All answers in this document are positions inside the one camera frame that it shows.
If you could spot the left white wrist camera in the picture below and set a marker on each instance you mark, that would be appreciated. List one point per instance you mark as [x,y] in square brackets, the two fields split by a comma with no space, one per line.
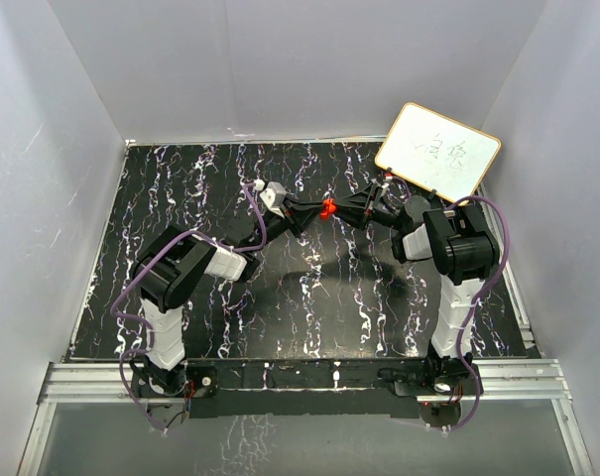
[272,194]

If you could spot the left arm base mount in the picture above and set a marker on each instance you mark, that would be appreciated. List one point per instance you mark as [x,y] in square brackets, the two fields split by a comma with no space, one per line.
[182,382]

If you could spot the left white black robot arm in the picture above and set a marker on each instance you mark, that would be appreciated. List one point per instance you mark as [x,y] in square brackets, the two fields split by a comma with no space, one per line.
[174,263]

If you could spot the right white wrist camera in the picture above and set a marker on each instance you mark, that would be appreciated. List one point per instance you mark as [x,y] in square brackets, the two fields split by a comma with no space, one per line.
[385,183]

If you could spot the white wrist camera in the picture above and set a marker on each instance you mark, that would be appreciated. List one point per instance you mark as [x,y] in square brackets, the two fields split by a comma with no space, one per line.
[385,183]
[272,194]

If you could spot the aluminium front rail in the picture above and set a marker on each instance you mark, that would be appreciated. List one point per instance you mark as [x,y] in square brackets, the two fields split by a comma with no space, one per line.
[501,380]

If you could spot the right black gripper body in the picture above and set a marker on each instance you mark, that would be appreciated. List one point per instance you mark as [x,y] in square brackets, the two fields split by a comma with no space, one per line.
[388,218]

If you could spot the red earbud charging case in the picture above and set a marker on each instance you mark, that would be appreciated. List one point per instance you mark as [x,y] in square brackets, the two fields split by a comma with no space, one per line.
[328,209]

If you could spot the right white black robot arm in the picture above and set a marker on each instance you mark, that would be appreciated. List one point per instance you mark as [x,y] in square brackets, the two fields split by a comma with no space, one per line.
[458,240]

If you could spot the small whiteboard yellow frame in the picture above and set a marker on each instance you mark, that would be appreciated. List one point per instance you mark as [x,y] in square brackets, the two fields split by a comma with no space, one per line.
[437,153]

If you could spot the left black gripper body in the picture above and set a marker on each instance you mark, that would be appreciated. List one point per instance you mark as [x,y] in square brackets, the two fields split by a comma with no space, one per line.
[276,226]

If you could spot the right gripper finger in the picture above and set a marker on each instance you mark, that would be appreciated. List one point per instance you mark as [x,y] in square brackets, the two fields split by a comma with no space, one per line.
[361,200]
[356,217]

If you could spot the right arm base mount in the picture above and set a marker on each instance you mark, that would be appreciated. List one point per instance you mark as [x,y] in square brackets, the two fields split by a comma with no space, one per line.
[417,381]

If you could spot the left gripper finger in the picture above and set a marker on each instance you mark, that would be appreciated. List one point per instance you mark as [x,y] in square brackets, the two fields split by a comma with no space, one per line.
[294,205]
[302,218]

